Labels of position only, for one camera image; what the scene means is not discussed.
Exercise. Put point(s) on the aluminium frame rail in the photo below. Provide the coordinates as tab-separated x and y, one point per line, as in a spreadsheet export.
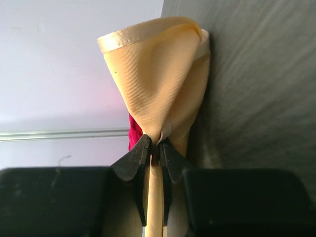
62	134

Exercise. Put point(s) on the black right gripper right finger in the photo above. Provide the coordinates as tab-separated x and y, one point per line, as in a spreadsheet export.
201	202

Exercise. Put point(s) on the beige satin napkin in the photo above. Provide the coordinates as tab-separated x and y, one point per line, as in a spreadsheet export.
161	69

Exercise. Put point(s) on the red folded cloth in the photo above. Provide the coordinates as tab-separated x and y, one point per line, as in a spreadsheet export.
133	138

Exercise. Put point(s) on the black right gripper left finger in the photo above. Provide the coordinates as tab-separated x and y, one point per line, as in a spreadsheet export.
105	201

